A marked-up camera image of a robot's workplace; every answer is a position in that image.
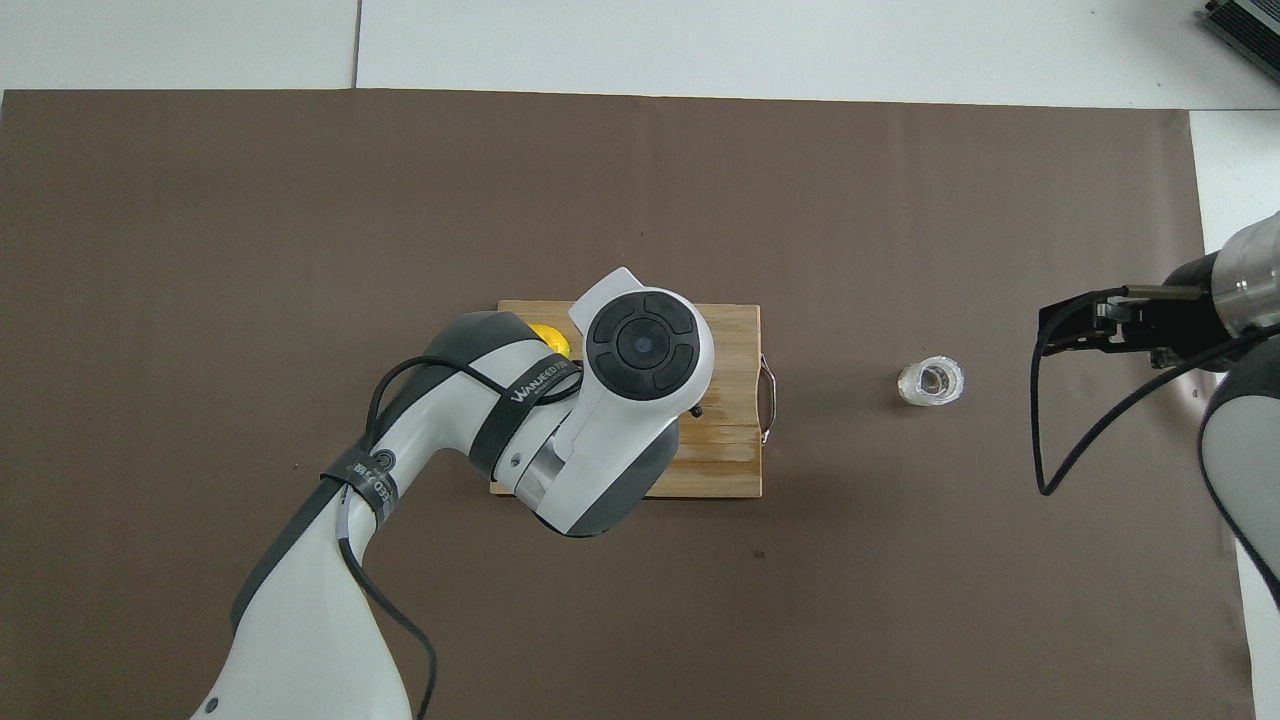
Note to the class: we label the clear glass cup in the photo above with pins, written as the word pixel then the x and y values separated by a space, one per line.
pixel 930 381

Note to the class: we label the yellow lemon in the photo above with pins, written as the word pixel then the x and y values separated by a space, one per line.
pixel 552 340

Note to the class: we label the grey ribbed device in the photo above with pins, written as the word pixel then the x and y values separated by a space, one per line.
pixel 1250 30

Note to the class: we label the wooden cutting board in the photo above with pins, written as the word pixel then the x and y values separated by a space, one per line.
pixel 735 340

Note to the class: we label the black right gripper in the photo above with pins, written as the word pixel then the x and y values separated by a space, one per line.
pixel 1190 320

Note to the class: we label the brown paper table mat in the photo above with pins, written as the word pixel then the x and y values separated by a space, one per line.
pixel 800 620

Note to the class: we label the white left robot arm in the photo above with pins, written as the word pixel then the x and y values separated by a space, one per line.
pixel 300 620

